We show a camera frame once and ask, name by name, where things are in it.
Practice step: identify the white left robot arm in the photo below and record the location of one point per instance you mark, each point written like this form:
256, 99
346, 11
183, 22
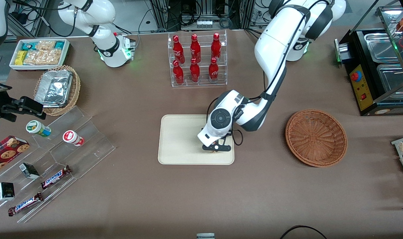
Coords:
274, 43

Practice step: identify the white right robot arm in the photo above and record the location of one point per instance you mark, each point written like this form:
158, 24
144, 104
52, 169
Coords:
105, 43

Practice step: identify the cream plastic tray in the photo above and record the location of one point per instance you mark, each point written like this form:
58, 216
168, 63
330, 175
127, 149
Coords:
178, 142

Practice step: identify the light wicker basket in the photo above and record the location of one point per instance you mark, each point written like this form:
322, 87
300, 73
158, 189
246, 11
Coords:
76, 89

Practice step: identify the dark brown wicker basket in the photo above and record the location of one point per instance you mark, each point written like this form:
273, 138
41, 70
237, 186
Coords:
316, 137

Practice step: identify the grey metal tray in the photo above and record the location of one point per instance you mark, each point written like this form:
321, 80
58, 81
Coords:
395, 142

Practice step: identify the green sunflower lid cup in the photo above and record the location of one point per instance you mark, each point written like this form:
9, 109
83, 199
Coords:
35, 127

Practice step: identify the white snack bin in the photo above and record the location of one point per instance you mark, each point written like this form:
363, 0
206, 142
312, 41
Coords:
15, 66

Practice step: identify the silver foil container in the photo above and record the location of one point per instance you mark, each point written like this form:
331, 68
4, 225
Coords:
53, 88

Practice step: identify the yellow snack pack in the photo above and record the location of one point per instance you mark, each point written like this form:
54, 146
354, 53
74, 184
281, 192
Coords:
20, 57

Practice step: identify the tartan chocolate chip cookie box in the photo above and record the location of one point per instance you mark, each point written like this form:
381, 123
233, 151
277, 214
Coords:
5, 154

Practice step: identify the red lid yogurt cup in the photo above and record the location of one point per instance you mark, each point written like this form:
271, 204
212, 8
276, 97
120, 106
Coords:
70, 136

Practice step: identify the clear cracker bag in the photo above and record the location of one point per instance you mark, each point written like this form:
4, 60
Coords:
45, 45
42, 57

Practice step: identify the teal snack pack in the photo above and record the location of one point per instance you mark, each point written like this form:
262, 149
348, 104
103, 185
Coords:
28, 45
59, 45

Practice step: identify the clear acrylic bottle rack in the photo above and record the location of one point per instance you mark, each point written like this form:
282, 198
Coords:
197, 83

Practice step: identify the black small drink carton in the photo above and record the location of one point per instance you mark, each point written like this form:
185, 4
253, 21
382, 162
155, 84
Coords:
5, 191
29, 170

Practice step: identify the red cola bottle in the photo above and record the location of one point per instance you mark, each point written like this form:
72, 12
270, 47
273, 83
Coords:
216, 45
177, 49
195, 70
178, 72
213, 69
195, 47

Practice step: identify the clear acrylic stepped display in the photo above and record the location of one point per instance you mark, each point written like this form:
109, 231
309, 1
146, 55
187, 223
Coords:
88, 146

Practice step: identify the Snickers chocolate bar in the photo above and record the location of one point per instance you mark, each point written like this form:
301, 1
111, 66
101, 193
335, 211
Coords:
25, 204
55, 177

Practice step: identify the small grey device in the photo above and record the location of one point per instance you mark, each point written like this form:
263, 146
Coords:
205, 236

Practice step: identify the white power strip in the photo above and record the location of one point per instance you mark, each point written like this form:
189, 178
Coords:
204, 23

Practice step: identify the black food warmer machine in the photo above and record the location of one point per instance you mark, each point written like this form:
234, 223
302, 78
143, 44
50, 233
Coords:
361, 89

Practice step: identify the steel food pan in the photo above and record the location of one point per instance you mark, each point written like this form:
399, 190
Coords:
394, 78
380, 46

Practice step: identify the aluminium frame rack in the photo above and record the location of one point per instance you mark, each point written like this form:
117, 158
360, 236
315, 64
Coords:
175, 13

